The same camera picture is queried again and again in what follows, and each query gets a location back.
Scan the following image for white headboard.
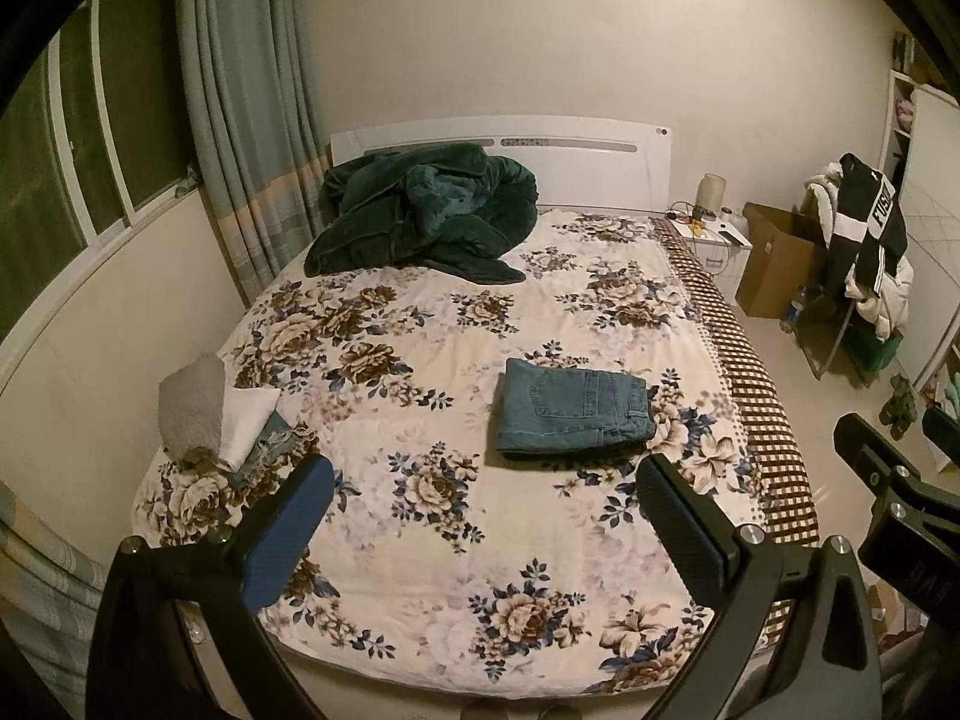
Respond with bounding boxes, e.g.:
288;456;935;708
329;114;674;212

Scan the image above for grey folded cloth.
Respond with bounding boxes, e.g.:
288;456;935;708
157;354;227;460

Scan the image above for light blue jeans pants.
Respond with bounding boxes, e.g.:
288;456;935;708
494;357;659;460

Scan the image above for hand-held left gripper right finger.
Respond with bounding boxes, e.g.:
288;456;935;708
635;451;885;720

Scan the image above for green storage box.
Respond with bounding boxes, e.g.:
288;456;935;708
858;333;904;374

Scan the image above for white nightstand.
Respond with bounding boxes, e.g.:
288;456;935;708
666;213;755;302

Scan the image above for striped teal fabric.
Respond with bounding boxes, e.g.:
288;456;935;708
0;480;107;692

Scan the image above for white wardrobe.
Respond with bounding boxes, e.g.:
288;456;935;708
877;30;960;467

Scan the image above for cream fleece garment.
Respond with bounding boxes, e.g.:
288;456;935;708
805;162;846;242

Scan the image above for plastic water bottle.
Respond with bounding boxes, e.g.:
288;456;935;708
779;286;810;335

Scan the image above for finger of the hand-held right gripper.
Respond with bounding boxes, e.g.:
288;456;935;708
832;412;925;497
920;406;960;460

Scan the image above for blue fringed cloth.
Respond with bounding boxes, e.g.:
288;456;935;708
231;411;317;490

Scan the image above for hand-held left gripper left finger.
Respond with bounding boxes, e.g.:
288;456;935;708
86;453;337;720

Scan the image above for white folded cloth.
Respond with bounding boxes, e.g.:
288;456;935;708
216;385;281;471

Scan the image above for pair of dark shoes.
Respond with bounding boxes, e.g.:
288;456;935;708
878;373;920;437

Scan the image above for brown checked blanket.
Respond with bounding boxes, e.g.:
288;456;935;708
648;215;823;647

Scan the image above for white framed window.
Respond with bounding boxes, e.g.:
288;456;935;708
0;0;201;340

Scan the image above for teal striped curtain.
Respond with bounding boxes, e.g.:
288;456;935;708
173;0;332;310

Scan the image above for dark metal chair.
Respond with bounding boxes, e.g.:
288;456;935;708
793;268;902;392

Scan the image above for large closed cardboard box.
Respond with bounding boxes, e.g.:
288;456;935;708
734;202;827;320

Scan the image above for black and white jacket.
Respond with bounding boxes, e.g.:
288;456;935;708
824;153;911;295

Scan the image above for dark green fleece blanket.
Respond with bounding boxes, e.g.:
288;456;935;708
303;142;540;288

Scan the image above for bed with floral sheet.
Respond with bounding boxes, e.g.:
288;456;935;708
130;206;823;692

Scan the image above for white puffy jacket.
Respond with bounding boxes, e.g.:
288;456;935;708
843;253;915;344

